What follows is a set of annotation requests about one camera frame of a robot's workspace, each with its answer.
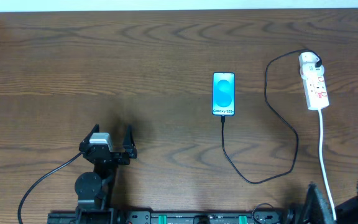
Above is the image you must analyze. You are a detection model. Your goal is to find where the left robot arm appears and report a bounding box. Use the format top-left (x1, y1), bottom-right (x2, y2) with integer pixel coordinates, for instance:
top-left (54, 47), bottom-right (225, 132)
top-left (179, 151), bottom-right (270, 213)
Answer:
top-left (75, 125), bottom-right (137, 210)

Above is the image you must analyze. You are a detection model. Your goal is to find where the black USB charging cable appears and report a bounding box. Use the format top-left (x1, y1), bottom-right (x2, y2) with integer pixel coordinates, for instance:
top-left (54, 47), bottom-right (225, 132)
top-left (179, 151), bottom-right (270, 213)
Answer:
top-left (220, 48), bottom-right (323, 185)

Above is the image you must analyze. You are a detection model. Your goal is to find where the blue Galaxy smartphone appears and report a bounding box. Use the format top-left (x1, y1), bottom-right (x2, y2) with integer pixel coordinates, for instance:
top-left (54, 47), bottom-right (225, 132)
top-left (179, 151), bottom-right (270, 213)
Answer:
top-left (212, 72), bottom-right (235, 116)

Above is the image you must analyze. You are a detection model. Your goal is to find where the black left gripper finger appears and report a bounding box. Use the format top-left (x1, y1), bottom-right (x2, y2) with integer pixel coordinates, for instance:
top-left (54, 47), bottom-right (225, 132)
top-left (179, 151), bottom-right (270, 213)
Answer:
top-left (122, 125), bottom-right (135, 152)
top-left (81, 124), bottom-right (99, 146)

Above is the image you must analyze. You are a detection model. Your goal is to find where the white power strip cord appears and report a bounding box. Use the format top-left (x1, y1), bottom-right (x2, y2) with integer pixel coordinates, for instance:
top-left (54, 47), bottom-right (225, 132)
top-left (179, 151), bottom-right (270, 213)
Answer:
top-left (318, 108), bottom-right (337, 222)

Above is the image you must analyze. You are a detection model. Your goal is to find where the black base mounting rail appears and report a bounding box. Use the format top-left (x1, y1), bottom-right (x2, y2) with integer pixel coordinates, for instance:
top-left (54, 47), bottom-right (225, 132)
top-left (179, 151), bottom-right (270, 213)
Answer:
top-left (47, 208), bottom-right (285, 224)

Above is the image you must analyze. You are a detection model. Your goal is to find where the white power strip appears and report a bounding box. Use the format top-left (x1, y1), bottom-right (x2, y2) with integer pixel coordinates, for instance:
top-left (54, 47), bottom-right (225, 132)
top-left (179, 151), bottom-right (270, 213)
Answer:
top-left (300, 63), bottom-right (329, 111)

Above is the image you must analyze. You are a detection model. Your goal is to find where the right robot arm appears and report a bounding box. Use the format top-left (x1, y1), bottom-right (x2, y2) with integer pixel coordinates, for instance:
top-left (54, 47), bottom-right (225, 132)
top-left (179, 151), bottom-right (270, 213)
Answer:
top-left (295, 181), bottom-right (358, 224)

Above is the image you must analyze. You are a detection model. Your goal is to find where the white charger adapter plug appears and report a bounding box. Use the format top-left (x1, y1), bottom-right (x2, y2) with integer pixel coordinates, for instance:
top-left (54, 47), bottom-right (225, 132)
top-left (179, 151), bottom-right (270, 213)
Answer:
top-left (298, 52), bottom-right (321, 67)

